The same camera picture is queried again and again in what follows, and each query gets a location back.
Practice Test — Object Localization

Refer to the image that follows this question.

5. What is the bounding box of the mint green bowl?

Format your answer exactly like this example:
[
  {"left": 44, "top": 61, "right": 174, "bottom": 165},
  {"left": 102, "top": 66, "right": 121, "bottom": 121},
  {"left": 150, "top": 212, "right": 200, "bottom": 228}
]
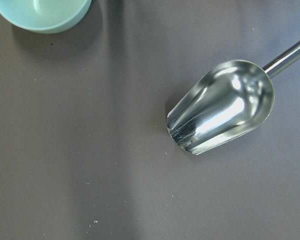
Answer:
[{"left": 0, "top": 0, "right": 92, "bottom": 34}]

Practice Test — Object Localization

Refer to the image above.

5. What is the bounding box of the steel ice scoop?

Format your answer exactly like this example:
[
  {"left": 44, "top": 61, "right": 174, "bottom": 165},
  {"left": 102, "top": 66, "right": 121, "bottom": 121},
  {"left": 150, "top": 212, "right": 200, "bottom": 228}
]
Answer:
[{"left": 166, "top": 41, "right": 300, "bottom": 155}]

